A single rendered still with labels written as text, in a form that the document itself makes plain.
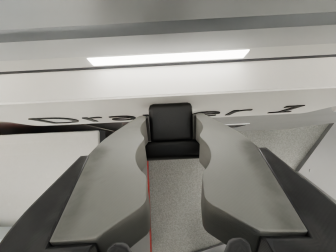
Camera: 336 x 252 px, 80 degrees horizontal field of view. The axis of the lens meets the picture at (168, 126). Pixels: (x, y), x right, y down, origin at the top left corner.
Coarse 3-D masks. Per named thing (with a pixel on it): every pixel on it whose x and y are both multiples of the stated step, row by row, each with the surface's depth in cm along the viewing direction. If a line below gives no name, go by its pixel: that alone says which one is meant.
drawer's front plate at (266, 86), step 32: (192, 64) 11; (224, 64) 11; (256, 64) 11; (288, 64) 11; (320, 64) 11; (0, 96) 11; (32, 96) 11; (64, 96) 11; (96, 96) 11; (128, 96) 11; (160, 96) 11; (192, 96) 12; (224, 96) 12; (256, 96) 12; (288, 96) 13; (320, 96) 13
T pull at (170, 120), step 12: (156, 108) 13; (168, 108) 13; (180, 108) 13; (156, 120) 13; (168, 120) 13; (180, 120) 13; (192, 120) 13; (156, 132) 13; (168, 132) 13; (180, 132) 13; (192, 132) 13; (156, 144) 12; (168, 144) 12; (180, 144) 12; (192, 144) 12; (156, 156) 12; (168, 156) 12; (180, 156) 12; (192, 156) 12
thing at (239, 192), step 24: (216, 120) 11; (216, 144) 9; (240, 144) 9; (216, 168) 8; (240, 168) 8; (264, 168) 8; (216, 192) 7; (240, 192) 7; (264, 192) 7; (216, 216) 6; (240, 216) 6; (264, 216) 6; (288, 216) 6
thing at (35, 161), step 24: (0, 144) 28; (24, 144) 28; (48, 144) 28; (72, 144) 28; (96, 144) 28; (0, 168) 28; (24, 168) 28; (48, 168) 28; (144, 168) 81; (0, 192) 27; (24, 192) 27; (0, 216) 27; (144, 240) 72
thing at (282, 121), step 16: (320, 112) 37; (0, 128) 38; (16, 128) 40; (32, 128) 41; (48, 128) 42; (64, 128) 44; (80, 128) 46; (96, 128) 48; (112, 128) 50; (240, 128) 75; (256, 128) 80; (272, 128) 86
